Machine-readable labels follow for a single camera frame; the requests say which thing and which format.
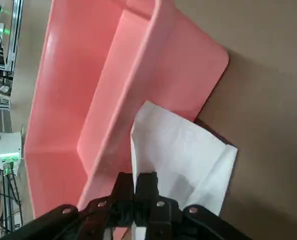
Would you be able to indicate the aluminium frame beam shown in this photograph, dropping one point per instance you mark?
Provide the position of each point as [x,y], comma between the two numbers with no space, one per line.
[13,37]

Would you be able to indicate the white paper tissue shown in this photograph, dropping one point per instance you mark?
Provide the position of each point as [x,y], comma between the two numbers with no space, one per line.
[178,150]

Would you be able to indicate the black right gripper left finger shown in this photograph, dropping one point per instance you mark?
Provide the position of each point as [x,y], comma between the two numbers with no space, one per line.
[98,220]

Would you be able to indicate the pink plastic rectangular container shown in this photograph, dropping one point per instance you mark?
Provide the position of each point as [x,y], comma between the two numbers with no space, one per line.
[76,87]

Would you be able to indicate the white device with green lights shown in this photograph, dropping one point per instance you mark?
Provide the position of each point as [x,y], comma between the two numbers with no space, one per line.
[8,142]

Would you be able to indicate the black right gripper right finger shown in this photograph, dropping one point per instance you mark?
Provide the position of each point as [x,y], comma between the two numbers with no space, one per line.
[163,220]

